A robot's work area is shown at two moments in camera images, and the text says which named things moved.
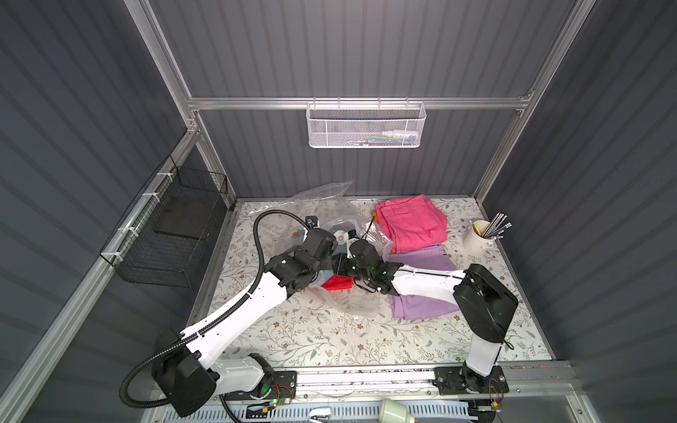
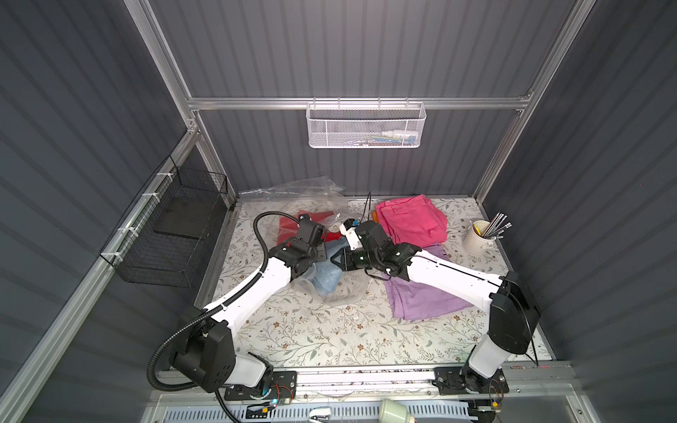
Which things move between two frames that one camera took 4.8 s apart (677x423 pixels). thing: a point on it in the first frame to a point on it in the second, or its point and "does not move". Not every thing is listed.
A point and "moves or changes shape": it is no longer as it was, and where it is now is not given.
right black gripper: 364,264 to 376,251
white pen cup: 473,242 does not move
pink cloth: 412,222 does not move
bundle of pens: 496,226 does not move
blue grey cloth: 297,241 moves or changes shape
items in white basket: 392,137 does not move
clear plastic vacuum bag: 323,209 moves or changes shape
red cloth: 338,282 to 287,226
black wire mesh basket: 161,238 does not move
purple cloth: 416,306 does not move
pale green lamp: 392,411 does not move
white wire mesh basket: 365,125 does not move
